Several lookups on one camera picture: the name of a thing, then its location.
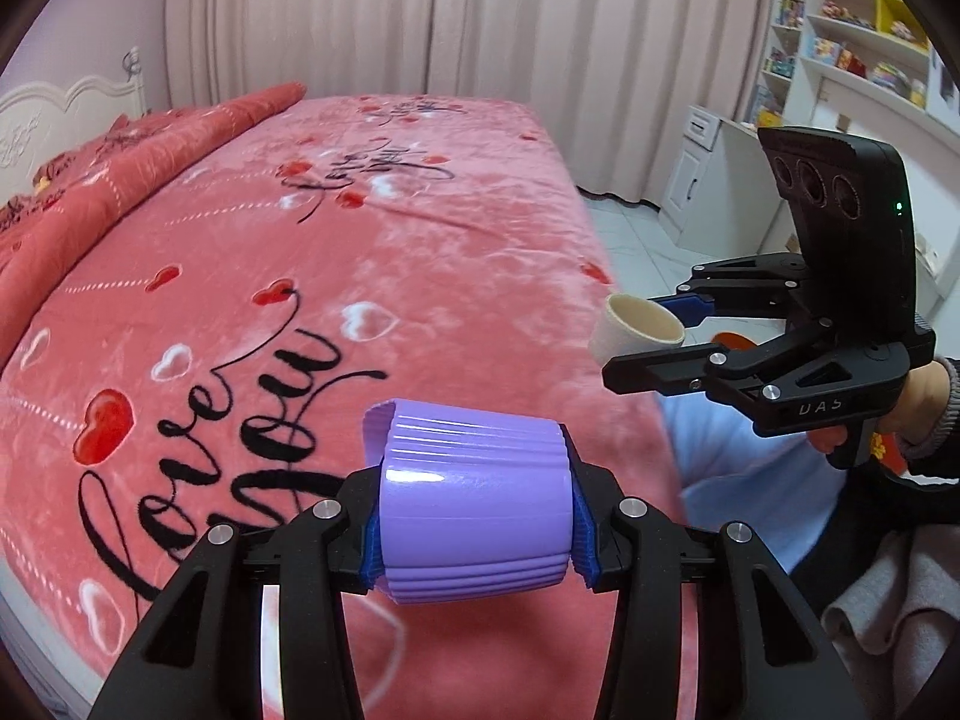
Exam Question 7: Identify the folded red quilt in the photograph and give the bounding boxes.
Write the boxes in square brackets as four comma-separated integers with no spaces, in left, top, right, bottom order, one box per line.
[2,83,306,361]

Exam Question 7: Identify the light blue trousers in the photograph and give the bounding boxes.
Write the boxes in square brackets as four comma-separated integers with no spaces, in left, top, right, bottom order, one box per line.
[658,394,846,571]

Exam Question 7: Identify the white desk cabinet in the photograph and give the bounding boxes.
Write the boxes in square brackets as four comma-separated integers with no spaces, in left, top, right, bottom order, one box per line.
[661,96,958,316]

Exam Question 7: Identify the pink pleated curtain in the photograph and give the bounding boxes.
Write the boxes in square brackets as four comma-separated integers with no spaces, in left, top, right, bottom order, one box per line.
[164,0,771,202]

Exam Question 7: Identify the purple ribbed plastic cup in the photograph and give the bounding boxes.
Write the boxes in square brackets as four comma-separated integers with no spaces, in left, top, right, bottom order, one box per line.
[361,400,573,605]

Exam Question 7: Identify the orange trash bin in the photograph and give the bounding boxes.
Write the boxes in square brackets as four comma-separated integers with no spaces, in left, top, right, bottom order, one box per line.
[711,330,758,351]

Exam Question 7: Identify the pink heart bedspread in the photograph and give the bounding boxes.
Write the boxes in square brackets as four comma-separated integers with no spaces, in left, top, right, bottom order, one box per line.
[2,96,682,718]

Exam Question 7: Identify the grey sleeve cloth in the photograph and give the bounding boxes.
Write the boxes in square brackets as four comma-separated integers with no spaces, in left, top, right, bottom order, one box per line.
[820,358,960,691]

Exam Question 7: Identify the person's right hand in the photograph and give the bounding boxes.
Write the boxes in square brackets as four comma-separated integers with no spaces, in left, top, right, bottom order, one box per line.
[875,358,958,457]

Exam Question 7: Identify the white bookshelf with items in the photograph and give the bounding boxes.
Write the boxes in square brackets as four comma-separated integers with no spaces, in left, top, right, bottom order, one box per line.
[745,0,958,149]

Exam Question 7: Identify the white carved headboard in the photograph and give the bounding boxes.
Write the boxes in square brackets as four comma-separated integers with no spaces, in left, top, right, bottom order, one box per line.
[0,47,146,203]

